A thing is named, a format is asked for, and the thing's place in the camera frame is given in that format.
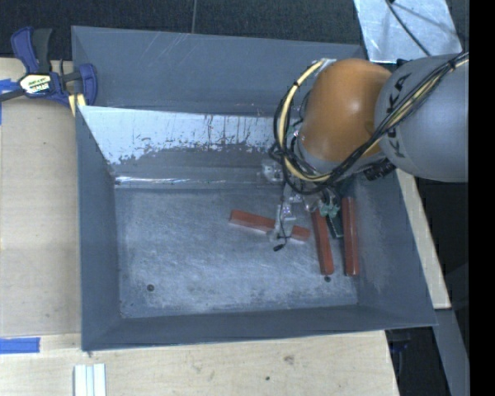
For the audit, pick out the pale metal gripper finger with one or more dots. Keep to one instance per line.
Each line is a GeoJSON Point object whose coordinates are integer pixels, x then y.
{"type": "Point", "coordinates": [278, 221]}
{"type": "Point", "coordinates": [289, 223]}

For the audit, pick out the black cylinder on white bracket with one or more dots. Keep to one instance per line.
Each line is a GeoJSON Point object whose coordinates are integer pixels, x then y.
{"type": "Point", "coordinates": [380, 171]}

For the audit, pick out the grey metal bin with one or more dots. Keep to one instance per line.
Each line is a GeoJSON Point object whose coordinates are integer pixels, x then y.
{"type": "Point", "coordinates": [198, 254]}

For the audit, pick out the red-brown block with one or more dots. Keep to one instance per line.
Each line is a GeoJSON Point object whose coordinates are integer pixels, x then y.
{"type": "Point", "coordinates": [251, 221]}
{"type": "Point", "coordinates": [324, 250]}
{"type": "Point", "coordinates": [350, 241]}

